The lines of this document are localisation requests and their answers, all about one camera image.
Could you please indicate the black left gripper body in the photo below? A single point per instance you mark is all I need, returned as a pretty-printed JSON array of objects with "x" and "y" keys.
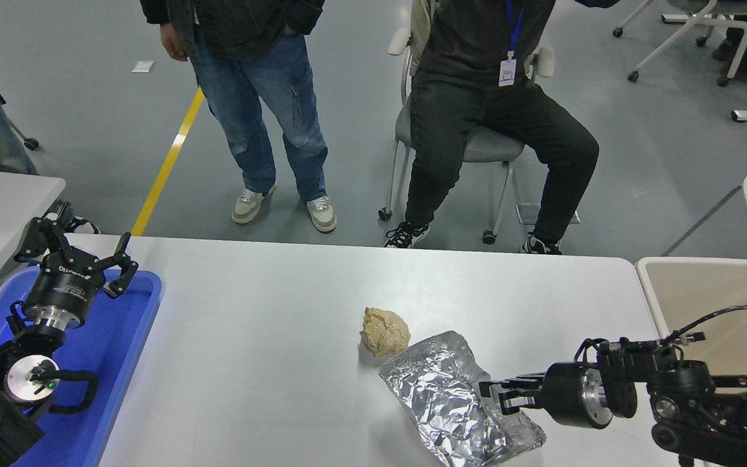
[{"x": 65, "y": 282}]

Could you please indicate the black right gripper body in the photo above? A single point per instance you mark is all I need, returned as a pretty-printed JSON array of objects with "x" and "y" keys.
[{"x": 563, "y": 394}]

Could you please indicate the foil tray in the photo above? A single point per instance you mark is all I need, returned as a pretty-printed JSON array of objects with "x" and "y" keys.
[{"x": 438, "y": 402}]

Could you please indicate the tan paper ball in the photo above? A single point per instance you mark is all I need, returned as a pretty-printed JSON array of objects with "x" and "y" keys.
[{"x": 380, "y": 327}]

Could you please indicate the person's right hand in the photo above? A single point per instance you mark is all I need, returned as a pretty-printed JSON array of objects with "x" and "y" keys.
[{"x": 174, "y": 44}]

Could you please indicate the blue plastic tray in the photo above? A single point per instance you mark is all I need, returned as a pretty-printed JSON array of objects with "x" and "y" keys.
[{"x": 114, "y": 337}]

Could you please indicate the chair leg with black caster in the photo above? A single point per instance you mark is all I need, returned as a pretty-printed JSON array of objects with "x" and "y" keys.
[{"x": 30, "y": 144}]

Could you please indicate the yellow floor tape line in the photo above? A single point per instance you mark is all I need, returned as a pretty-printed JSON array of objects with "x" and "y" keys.
[{"x": 176, "y": 146}]

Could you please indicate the large pale plastic bin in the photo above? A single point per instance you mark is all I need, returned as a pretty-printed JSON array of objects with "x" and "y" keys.
[{"x": 704, "y": 305}]

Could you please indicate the white paper scrap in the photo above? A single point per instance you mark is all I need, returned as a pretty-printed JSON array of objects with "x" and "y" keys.
[{"x": 143, "y": 66}]

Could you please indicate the grey chair with casters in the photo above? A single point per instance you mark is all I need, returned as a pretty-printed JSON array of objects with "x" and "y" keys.
[{"x": 490, "y": 146}]

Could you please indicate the white frame office chair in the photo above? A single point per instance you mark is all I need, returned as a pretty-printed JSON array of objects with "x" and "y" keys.
[{"x": 723, "y": 5}]

